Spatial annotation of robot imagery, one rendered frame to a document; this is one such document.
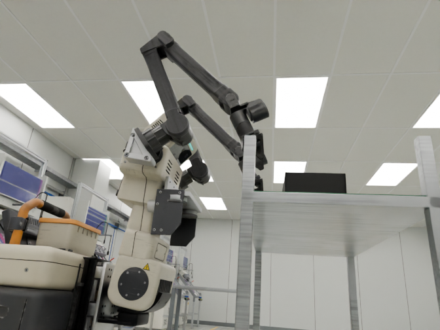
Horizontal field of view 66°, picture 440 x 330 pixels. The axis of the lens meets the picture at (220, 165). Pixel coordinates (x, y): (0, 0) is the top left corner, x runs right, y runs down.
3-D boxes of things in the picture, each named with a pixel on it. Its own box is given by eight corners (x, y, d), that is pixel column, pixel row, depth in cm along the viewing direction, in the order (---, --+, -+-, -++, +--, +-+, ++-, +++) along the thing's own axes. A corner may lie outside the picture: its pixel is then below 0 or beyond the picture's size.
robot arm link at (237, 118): (229, 120, 121) (227, 111, 116) (247, 112, 122) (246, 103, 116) (237, 135, 119) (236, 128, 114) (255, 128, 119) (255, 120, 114)
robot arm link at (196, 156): (169, 112, 179) (164, 102, 170) (194, 103, 180) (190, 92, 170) (198, 186, 162) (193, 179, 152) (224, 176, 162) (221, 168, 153)
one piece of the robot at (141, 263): (57, 307, 104) (119, 129, 125) (109, 306, 139) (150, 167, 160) (136, 327, 99) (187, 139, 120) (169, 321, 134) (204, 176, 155)
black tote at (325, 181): (277, 241, 150) (277, 216, 154) (317, 243, 147) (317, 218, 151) (285, 208, 97) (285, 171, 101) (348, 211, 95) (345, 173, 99)
